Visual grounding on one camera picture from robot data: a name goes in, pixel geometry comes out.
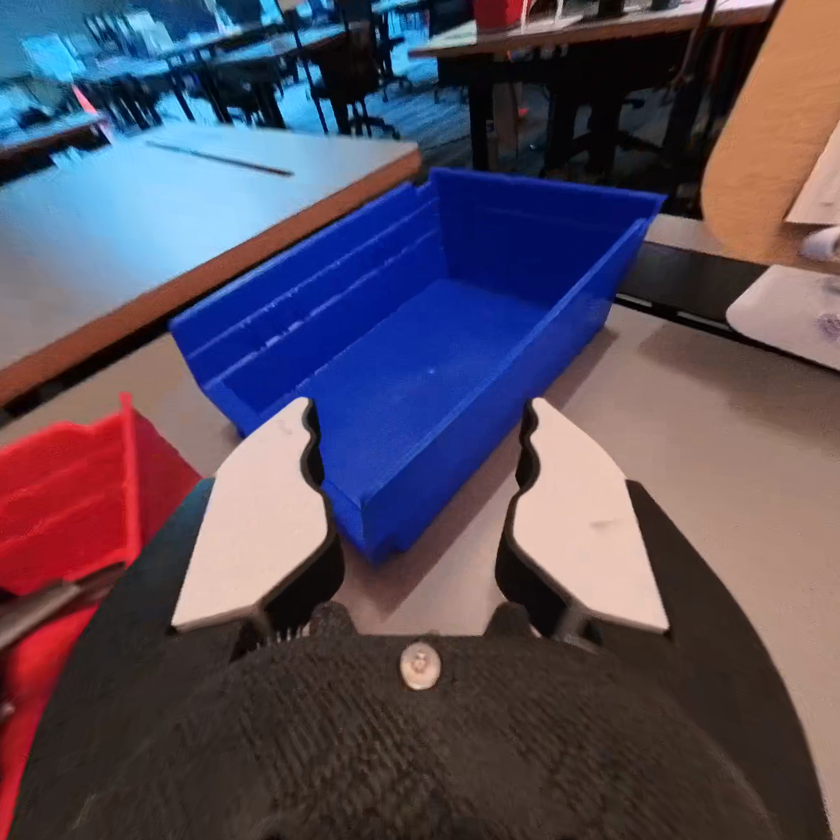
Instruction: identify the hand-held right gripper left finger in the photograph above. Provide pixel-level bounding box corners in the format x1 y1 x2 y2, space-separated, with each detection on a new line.
171 397 345 634

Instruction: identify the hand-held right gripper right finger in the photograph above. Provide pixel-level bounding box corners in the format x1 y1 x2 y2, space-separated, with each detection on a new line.
495 397 672 636

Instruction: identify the red plastic bin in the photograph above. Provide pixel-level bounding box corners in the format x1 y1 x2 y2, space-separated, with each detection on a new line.
0 392 204 821
472 0 526 30

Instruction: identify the blue plastic bin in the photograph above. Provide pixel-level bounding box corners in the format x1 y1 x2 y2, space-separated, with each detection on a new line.
169 167 667 565

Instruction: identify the grey USB hub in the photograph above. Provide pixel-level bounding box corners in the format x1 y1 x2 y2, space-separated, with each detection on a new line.
0 564 127 651

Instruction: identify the grey desk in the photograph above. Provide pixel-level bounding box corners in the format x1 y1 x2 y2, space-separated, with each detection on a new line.
0 213 840 788

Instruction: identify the grey wood-edged table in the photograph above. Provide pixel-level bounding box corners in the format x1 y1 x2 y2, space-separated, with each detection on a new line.
0 121 422 408
410 0 782 60

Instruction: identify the wooden document stand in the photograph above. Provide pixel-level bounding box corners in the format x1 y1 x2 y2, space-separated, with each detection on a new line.
699 0 840 371

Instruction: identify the orange traffic cone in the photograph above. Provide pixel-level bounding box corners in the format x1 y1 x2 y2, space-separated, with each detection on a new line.
71 85 112 142

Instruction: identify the black office chair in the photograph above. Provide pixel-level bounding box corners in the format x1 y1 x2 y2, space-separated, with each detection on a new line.
308 20 401 139

